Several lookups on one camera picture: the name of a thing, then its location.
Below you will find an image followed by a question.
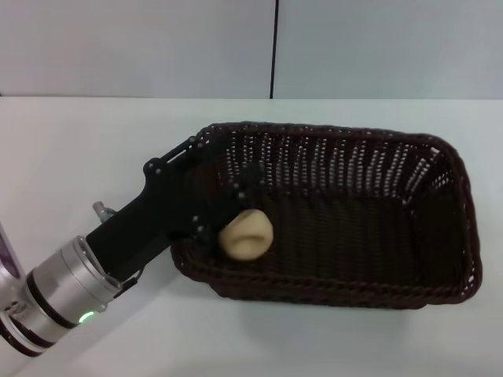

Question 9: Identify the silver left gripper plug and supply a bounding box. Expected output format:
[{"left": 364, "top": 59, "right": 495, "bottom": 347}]
[{"left": 92, "top": 201, "right": 116, "bottom": 223}]

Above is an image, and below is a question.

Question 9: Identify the dark brown woven basket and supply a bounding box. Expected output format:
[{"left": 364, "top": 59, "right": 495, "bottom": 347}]
[{"left": 169, "top": 121, "right": 483, "bottom": 312}]

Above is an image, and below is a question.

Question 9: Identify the black vertical wall strip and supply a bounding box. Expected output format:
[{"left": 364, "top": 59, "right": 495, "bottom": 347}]
[{"left": 269, "top": 0, "right": 281, "bottom": 100}]

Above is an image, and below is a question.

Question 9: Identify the thin black cable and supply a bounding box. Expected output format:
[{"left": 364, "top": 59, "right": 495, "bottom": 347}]
[{"left": 114, "top": 268, "right": 144, "bottom": 295}]

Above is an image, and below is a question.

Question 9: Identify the beige round bread bun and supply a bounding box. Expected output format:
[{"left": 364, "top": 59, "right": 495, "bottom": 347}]
[{"left": 218, "top": 209, "right": 274, "bottom": 262}]

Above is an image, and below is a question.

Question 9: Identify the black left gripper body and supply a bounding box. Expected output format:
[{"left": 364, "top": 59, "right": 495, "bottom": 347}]
[{"left": 85, "top": 157, "right": 221, "bottom": 284}]

